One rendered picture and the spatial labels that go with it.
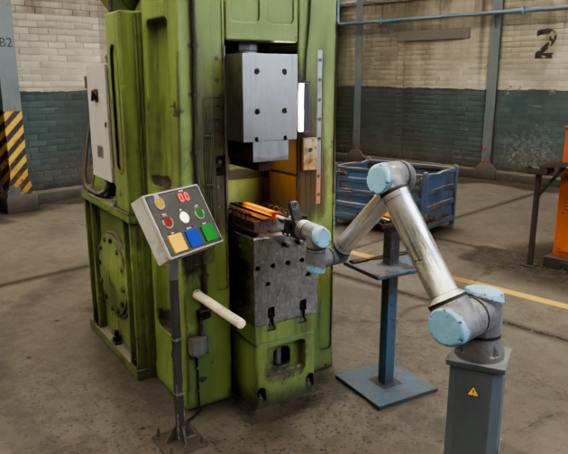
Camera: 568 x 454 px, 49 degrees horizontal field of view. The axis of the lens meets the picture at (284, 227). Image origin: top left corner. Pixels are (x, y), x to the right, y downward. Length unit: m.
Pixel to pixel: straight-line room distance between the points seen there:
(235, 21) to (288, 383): 1.83
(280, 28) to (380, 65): 8.73
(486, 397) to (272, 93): 1.61
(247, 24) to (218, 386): 1.82
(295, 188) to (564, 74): 7.34
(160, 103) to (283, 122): 0.65
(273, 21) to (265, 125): 0.52
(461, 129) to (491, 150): 0.63
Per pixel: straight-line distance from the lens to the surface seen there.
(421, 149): 11.35
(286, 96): 2.98
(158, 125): 3.24
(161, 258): 2.51
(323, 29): 3.29
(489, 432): 2.64
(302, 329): 3.23
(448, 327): 2.31
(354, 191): 6.86
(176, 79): 2.89
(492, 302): 2.45
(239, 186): 3.45
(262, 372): 3.20
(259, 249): 2.94
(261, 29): 3.08
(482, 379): 2.53
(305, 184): 3.27
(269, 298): 3.05
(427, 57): 11.26
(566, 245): 5.95
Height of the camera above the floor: 1.66
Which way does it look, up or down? 14 degrees down
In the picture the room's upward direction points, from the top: straight up
